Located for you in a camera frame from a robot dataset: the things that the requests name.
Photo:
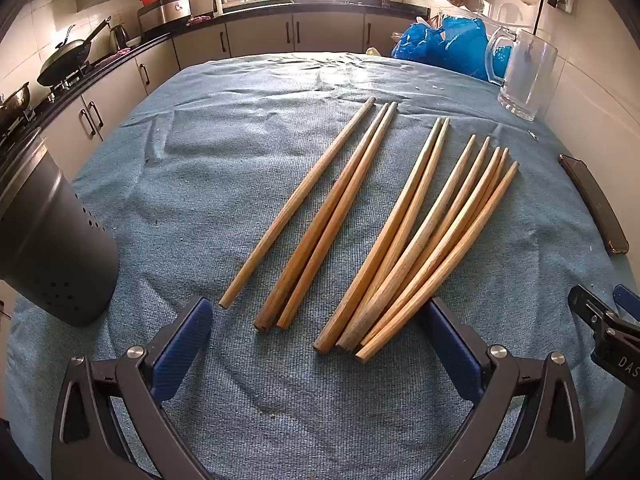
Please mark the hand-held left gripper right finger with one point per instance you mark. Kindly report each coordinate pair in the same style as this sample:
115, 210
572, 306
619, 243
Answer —
450, 350

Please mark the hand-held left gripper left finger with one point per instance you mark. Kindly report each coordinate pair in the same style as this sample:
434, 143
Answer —
185, 345

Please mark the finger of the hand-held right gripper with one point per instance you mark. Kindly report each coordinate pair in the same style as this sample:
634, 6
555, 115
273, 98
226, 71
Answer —
629, 301
592, 310

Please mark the bundle of wooden chopsticks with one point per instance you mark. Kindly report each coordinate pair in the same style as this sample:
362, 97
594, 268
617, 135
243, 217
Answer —
425, 240

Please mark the dark grey perforated utensil holder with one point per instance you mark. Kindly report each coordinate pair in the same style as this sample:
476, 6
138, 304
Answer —
55, 240

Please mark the black smartphone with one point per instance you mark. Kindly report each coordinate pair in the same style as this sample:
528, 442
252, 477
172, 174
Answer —
595, 205

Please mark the blue tablecloth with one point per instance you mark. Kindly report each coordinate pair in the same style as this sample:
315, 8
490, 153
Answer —
200, 185

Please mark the clear glass beer mug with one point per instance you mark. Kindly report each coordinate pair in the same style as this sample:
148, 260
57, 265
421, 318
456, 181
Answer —
530, 75

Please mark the metal cooking pot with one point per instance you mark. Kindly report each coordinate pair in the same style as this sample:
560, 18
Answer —
12, 102

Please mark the blue plastic bag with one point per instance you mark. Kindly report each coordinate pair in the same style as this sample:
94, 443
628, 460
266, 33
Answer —
450, 45

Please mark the black wok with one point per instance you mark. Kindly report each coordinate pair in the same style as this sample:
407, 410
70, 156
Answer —
62, 60

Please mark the steel kettle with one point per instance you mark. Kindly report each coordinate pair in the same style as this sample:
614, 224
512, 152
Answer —
120, 37

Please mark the beige lower kitchen cabinets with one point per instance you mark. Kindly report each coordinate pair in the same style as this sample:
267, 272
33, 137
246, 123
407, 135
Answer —
260, 35

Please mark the stainless steel rice cooker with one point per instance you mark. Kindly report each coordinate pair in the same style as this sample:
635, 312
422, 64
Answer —
165, 17

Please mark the black kitchen countertop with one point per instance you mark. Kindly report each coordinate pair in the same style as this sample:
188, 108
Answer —
260, 10

